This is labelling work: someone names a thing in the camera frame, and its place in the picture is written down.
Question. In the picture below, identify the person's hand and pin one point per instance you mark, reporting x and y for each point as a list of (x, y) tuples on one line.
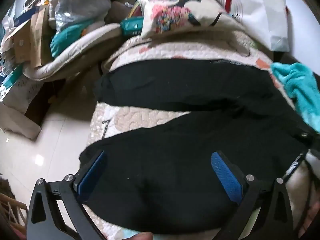
[(141, 236)]

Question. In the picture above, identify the white storage box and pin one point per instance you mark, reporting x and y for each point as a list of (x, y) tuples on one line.
[(24, 106)]

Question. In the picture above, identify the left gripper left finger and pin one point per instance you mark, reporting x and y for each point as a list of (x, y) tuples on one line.
[(57, 208)]

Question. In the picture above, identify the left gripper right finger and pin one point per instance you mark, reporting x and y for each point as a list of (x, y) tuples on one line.
[(274, 220)]

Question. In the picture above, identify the brown cardboard boxes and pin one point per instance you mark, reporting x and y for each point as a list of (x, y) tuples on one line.
[(30, 41)]

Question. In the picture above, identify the teal wipes packet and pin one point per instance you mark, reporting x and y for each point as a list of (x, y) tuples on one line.
[(132, 26)]

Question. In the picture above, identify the teal cloth on cushion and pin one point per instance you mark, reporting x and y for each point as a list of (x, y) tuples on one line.
[(66, 37)]

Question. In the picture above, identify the teal fleece blanket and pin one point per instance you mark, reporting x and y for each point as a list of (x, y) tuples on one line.
[(300, 85)]

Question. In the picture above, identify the white paper shopping bag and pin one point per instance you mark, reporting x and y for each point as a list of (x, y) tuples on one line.
[(264, 20)]

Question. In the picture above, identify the heart pattern quilt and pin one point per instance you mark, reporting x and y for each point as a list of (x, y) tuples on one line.
[(110, 120)]

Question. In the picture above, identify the clear plastic bag bundle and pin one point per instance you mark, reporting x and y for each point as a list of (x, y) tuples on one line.
[(64, 13)]

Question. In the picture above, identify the floral lady print pillow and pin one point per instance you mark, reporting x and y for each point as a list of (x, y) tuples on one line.
[(163, 17)]

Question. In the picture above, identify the black pants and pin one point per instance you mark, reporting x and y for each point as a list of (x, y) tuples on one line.
[(160, 179)]

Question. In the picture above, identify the beige cushion pad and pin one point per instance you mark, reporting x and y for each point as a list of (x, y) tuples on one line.
[(83, 53)]

